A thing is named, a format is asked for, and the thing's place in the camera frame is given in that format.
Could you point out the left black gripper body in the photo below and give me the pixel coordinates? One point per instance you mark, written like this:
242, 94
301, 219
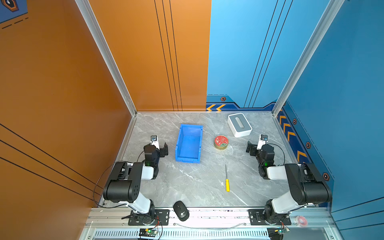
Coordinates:
162, 150

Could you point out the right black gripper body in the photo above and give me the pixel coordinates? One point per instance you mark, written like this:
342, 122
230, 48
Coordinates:
252, 148

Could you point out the yellow handled screwdriver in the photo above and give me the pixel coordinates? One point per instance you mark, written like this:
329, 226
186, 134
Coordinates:
227, 183

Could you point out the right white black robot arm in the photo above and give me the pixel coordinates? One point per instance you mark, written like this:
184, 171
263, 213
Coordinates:
306, 187

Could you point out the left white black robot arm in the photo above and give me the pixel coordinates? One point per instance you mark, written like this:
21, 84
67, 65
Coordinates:
124, 183

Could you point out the blue plastic bin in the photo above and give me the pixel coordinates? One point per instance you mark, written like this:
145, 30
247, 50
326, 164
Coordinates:
189, 144

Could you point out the white tissue box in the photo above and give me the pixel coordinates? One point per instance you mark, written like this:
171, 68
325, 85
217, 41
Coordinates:
239, 125

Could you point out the red round tin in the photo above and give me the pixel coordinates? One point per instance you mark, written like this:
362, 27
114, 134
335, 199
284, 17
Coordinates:
221, 142

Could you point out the clear tape roll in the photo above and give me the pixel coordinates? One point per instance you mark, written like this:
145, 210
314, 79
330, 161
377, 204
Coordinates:
301, 221

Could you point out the right green circuit board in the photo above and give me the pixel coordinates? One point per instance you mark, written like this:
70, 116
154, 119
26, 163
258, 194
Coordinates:
277, 233

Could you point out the green circuit board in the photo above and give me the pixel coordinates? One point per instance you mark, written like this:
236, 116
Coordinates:
277, 233
148, 234

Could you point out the left green circuit board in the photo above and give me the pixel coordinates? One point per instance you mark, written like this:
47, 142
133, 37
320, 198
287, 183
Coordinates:
148, 234

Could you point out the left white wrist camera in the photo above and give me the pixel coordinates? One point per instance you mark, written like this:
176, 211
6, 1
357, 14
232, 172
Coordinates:
154, 141

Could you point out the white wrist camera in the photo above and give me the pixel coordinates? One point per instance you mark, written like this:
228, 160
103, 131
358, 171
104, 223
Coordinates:
263, 139
154, 141

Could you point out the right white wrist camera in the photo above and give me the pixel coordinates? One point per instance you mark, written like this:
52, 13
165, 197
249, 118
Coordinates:
263, 139

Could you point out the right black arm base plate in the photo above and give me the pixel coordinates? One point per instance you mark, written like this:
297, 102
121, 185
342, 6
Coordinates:
259, 217

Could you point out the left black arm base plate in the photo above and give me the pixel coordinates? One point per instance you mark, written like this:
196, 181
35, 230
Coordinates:
157, 216

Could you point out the aluminium front rail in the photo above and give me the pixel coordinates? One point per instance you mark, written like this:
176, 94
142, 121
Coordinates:
216, 223

